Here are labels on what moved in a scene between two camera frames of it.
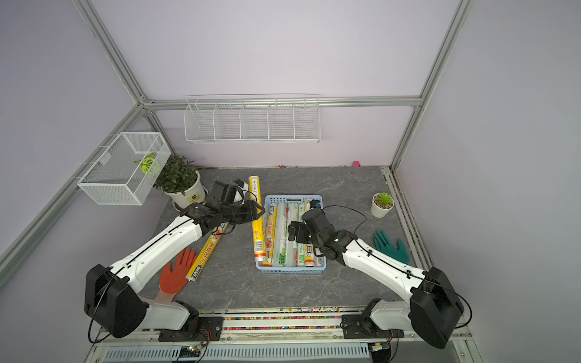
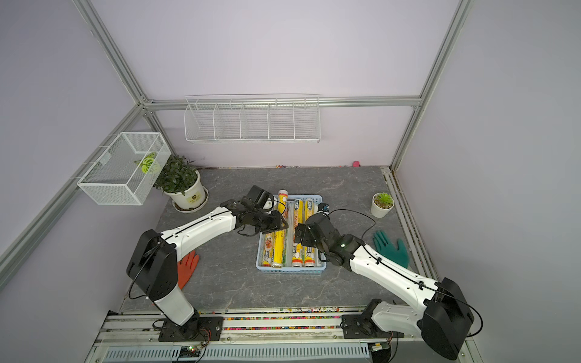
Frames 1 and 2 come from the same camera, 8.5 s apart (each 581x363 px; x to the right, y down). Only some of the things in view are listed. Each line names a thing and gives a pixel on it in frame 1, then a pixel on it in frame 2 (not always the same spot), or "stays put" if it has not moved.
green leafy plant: [178, 175] stays put
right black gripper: [299, 236] stays put
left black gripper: [251, 212] to [274, 225]
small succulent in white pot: [381, 203] stays put
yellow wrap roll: [258, 231] to [297, 247]
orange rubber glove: [172, 280] stays put
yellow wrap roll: [204, 252] to [278, 237]
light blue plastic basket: [282, 255] stays put
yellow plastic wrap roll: [270, 235] stays put
